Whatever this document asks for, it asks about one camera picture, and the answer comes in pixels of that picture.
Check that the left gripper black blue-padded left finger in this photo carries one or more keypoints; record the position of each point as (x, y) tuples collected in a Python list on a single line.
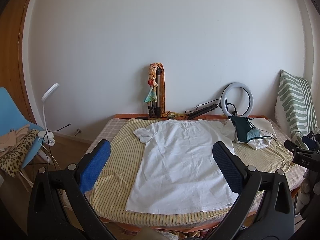
[(58, 207)]

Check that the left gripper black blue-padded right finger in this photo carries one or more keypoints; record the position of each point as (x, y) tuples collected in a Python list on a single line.
[(263, 208)]

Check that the white t-shirt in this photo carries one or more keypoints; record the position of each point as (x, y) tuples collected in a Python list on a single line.
[(178, 174)]

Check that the green white striped pillow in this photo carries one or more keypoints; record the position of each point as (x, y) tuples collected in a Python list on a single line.
[(294, 111)]

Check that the yellow striped bed sheet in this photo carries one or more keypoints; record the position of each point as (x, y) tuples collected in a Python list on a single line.
[(114, 184)]

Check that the dark green teal garment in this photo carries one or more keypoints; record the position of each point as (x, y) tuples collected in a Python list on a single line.
[(248, 129)]

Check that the leopard print cloth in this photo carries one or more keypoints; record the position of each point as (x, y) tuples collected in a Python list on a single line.
[(11, 162)]

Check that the white desk lamp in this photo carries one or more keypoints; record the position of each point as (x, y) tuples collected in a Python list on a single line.
[(46, 135)]

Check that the beige cloth on chair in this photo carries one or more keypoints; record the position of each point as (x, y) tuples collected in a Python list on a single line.
[(12, 139)]

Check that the blue plastic chair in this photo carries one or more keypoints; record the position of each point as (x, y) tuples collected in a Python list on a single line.
[(12, 118)]

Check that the wooden door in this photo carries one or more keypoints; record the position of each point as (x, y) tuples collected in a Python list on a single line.
[(12, 77)]

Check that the colourful braided fabric toy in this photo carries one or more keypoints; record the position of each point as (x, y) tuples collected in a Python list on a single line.
[(153, 84)]

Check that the white ring light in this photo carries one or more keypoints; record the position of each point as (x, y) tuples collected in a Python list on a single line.
[(236, 94)]

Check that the black ring light tripod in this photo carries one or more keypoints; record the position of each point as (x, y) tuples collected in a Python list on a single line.
[(190, 115)]

